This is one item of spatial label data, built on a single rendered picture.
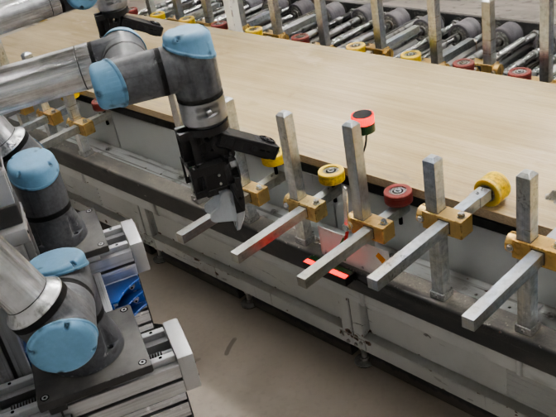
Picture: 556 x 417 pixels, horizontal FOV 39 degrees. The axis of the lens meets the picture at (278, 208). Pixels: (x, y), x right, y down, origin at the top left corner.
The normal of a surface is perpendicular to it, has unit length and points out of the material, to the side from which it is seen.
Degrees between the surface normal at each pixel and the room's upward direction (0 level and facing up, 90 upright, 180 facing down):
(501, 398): 0
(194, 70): 90
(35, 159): 7
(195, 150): 90
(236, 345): 0
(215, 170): 90
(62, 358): 97
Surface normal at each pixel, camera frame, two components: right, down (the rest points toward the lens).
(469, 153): -0.16, -0.85
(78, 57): 0.01, -0.29
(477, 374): -0.70, 0.45
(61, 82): 0.26, 0.52
